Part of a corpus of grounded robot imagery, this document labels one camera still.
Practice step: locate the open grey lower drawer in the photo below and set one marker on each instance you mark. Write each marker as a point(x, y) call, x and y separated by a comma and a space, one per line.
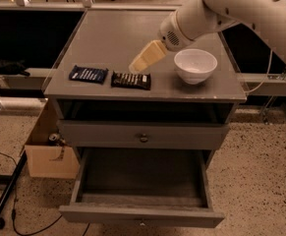
point(146, 187)

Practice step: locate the white ceramic bowl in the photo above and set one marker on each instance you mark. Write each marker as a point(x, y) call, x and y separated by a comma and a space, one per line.
point(194, 66)

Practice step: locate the black bar on floor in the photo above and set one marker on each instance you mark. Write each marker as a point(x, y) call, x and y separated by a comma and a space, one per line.
point(10, 181)

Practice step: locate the closed grey upper drawer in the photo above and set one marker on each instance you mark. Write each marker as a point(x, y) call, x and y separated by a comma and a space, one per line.
point(99, 134)

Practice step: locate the blue snack bar wrapper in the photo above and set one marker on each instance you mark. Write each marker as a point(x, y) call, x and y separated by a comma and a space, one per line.
point(88, 75)

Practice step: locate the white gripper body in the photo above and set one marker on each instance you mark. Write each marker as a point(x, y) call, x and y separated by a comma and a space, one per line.
point(169, 31)

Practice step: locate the metal can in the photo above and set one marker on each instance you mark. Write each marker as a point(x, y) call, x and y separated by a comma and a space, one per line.
point(54, 138)

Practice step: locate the black cloth on rail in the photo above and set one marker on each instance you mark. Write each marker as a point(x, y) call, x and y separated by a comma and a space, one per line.
point(13, 68)

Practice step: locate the dark chocolate rxbar wrapper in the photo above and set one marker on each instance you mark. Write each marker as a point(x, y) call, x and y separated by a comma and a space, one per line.
point(131, 81)

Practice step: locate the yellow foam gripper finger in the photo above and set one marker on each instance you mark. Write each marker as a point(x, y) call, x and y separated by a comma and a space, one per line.
point(151, 53)

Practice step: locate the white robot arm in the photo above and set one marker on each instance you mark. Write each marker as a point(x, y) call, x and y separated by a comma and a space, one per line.
point(266, 18)

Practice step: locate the grey drawer cabinet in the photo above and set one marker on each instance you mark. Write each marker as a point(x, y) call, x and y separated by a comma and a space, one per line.
point(111, 39)

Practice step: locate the cardboard box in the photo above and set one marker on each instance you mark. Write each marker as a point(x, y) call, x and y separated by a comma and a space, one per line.
point(46, 160)

